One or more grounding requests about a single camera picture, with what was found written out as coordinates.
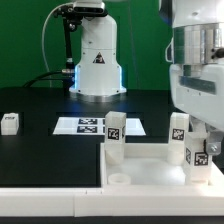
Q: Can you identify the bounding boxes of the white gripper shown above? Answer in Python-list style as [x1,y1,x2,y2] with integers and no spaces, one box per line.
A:
[170,64,224,156]

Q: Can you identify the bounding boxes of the white square tabletop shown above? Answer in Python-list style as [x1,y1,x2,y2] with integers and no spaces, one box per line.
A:
[100,143,224,199]

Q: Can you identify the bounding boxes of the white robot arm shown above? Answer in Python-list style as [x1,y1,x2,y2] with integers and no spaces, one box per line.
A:
[70,0,224,156]

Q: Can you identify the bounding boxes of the paper sheet with tags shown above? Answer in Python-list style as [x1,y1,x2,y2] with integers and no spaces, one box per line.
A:
[53,117,145,136]

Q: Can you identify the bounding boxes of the black cables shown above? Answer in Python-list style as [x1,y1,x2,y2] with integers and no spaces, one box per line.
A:
[22,69,73,88]

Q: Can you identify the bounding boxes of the black camera stand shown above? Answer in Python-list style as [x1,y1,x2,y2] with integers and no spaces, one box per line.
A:
[53,0,108,90]

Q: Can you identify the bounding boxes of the white cable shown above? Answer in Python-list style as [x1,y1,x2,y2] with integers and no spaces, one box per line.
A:
[41,3,73,88]

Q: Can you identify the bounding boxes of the white L-shaped obstacle wall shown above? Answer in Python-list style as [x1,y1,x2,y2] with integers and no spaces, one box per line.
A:
[0,186,224,217]

